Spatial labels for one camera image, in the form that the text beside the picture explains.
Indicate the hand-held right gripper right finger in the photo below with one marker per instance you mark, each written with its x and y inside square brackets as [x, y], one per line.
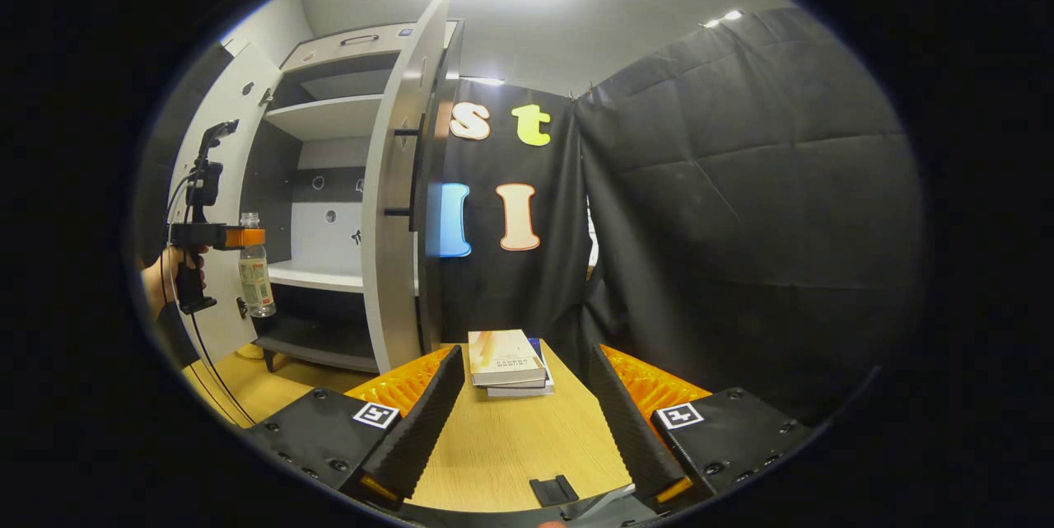
[630, 429]

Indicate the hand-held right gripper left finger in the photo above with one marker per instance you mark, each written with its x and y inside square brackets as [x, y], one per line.
[424, 429]

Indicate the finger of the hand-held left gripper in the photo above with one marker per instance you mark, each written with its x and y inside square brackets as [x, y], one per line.
[245, 238]

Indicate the clear plastic bottle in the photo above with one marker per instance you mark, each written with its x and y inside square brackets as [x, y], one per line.
[257, 281]

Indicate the grey cabinet door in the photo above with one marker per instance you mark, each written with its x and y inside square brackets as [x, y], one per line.
[387, 281]
[251, 157]

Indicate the grey cabinet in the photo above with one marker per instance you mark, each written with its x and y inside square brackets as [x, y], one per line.
[329, 116]

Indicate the grey cabinet drawer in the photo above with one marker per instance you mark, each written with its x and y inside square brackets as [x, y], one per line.
[329, 50]

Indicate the blue white book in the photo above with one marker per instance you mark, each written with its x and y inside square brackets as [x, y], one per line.
[539, 386]

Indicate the beige cover book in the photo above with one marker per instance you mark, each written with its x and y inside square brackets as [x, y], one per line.
[504, 357]

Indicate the yellow fuzzy round lump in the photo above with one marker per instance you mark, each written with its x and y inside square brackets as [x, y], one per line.
[249, 352]

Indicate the black backdrop cloth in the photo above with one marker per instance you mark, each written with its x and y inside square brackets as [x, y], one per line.
[741, 182]

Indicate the small ceiling light panel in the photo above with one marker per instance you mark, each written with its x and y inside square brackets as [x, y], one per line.
[723, 18]

